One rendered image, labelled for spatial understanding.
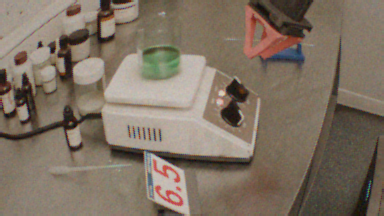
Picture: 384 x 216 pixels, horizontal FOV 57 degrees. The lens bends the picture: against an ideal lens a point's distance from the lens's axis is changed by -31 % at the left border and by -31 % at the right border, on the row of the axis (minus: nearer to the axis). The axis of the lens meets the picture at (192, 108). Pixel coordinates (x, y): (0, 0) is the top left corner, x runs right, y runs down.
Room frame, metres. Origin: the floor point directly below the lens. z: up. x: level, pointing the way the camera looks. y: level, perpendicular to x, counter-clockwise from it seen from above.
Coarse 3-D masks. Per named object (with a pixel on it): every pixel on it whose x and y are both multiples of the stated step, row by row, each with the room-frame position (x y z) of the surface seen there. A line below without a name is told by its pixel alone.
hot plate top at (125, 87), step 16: (128, 64) 0.60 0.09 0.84; (192, 64) 0.59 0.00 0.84; (112, 80) 0.56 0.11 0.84; (128, 80) 0.56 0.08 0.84; (176, 80) 0.55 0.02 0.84; (192, 80) 0.55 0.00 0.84; (112, 96) 0.52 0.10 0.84; (128, 96) 0.52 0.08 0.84; (144, 96) 0.51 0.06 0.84; (160, 96) 0.51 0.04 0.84; (176, 96) 0.51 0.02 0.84; (192, 96) 0.51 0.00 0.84
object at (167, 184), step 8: (152, 160) 0.45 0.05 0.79; (160, 160) 0.46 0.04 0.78; (152, 168) 0.44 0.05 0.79; (160, 168) 0.45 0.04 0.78; (168, 168) 0.46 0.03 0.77; (176, 168) 0.47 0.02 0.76; (160, 176) 0.43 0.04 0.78; (168, 176) 0.44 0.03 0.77; (176, 176) 0.45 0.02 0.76; (160, 184) 0.41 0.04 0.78; (168, 184) 0.42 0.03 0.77; (176, 184) 0.43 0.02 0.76; (160, 192) 0.40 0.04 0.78; (168, 192) 0.41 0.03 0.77; (176, 192) 0.42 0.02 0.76; (160, 200) 0.38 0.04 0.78; (168, 200) 0.39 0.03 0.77; (176, 200) 0.40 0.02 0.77; (184, 208) 0.39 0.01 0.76
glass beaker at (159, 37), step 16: (160, 16) 0.60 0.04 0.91; (176, 16) 0.59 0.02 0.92; (144, 32) 0.55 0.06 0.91; (160, 32) 0.54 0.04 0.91; (176, 32) 0.55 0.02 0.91; (144, 48) 0.55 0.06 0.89; (160, 48) 0.54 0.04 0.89; (176, 48) 0.55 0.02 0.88; (144, 64) 0.55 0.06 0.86; (160, 64) 0.54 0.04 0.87; (176, 64) 0.55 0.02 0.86; (144, 80) 0.55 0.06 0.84; (160, 80) 0.54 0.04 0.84
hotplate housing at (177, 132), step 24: (120, 120) 0.51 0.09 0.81; (144, 120) 0.50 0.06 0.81; (168, 120) 0.50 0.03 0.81; (192, 120) 0.49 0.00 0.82; (120, 144) 0.51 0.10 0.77; (144, 144) 0.50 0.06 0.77; (168, 144) 0.50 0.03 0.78; (192, 144) 0.49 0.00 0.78; (216, 144) 0.49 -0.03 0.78; (240, 144) 0.48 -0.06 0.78
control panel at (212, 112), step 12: (216, 72) 0.60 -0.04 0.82; (216, 84) 0.58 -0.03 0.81; (228, 84) 0.59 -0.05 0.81; (216, 96) 0.55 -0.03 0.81; (228, 96) 0.56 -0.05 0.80; (252, 96) 0.59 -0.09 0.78; (204, 108) 0.52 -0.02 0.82; (216, 108) 0.53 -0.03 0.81; (240, 108) 0.55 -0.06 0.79; (252, 108) 0.56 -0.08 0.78; (216, 120) 0.50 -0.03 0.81; (252, 120) 0.53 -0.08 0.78; (228, 132) 0.49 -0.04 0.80; (240, 132) 0.50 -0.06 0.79; (252, 132) 0.51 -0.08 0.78
